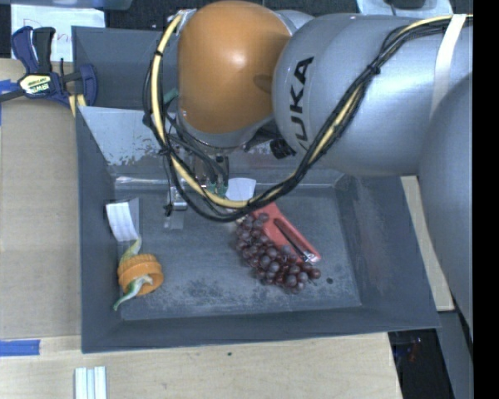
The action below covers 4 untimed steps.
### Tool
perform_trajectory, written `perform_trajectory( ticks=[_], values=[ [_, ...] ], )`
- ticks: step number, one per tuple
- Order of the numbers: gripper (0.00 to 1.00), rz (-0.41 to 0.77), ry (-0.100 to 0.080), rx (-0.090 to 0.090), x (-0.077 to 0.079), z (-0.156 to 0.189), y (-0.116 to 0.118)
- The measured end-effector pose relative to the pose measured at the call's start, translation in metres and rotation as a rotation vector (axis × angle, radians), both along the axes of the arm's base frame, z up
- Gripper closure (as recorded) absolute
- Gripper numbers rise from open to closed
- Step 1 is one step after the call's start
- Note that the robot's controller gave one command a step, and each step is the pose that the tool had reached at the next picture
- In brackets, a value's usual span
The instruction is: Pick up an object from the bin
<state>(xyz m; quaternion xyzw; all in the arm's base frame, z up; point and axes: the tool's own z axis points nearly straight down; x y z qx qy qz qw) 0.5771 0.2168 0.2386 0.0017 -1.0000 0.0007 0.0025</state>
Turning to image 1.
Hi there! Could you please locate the orange ribbed ring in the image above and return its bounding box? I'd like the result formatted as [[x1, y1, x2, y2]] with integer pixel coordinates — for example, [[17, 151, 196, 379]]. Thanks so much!
[[116, 253, 165, 298]]

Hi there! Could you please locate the red flat utility knife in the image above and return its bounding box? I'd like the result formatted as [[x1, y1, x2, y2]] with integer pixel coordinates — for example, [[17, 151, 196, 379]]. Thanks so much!
[[249, 201, 322, 264]]

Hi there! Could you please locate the white flat card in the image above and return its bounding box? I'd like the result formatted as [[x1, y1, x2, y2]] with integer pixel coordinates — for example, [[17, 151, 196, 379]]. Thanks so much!
[[105, 199, 141, 242]]

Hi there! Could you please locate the grey metal bin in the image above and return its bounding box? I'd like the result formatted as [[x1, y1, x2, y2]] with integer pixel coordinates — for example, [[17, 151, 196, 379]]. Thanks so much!
[[72, 25, 442, 354]]

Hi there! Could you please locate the dark red grape bunch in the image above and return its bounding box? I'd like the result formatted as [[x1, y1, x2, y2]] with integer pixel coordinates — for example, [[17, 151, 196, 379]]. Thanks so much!
[[234, 211, 323, 296]]

